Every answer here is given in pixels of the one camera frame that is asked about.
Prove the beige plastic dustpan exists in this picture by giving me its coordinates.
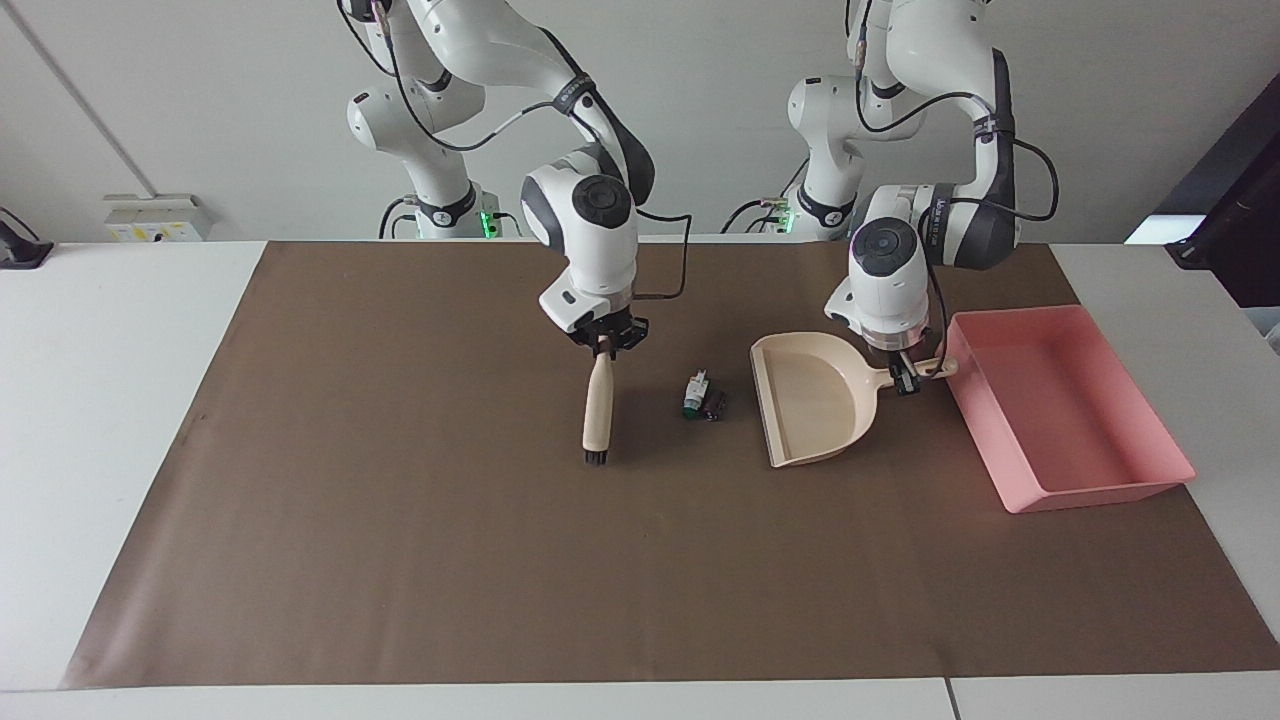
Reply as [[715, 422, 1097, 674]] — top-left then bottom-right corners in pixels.
[[750, 332, 960, 469]]

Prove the black stand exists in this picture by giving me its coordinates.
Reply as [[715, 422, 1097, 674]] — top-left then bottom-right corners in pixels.
[[1150, 72, 1280, 309], [0, 207, 54, 270]]

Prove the white wall socket box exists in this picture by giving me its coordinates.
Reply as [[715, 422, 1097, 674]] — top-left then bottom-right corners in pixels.
[[104, 193, 214, 244]]

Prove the beige brush with black bristles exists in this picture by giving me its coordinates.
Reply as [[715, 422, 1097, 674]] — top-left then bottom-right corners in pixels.
[[582, 343, 619, 469]]

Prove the black cable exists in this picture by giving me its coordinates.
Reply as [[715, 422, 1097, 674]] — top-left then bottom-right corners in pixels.
[[377, 196, 419, 240], [337, 0, 601, 154], [930, 136, 1060, 373], [719, 186, 807, 234], [846, 0, 1001, 136], [626, 208, 694, 302]]

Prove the pink plastic bin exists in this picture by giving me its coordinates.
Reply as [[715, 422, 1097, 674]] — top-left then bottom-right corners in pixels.
[[944, 305, 1197, 515]]

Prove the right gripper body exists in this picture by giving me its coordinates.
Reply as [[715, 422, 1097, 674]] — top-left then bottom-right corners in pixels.
[[567, 311, 650, 351]]

